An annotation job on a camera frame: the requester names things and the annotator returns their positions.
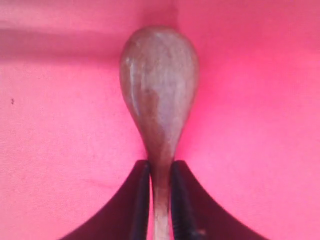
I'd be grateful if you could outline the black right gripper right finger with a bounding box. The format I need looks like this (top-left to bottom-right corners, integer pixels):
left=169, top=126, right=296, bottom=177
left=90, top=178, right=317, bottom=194
left=170, top=160, right=265, bottom=240

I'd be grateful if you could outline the wooden spoon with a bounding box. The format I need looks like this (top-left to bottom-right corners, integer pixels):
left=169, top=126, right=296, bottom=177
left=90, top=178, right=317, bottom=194
left=119, top=26, right=199, bottom=240

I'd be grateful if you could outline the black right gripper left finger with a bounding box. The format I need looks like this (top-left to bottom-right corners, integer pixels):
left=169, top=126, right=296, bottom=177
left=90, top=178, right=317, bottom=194
left=62, top=160, right=150, bottom=240

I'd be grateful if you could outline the red table cloth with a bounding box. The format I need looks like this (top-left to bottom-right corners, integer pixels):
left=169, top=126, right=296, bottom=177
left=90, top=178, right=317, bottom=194
left=0, top=0, right=320, bottom=240

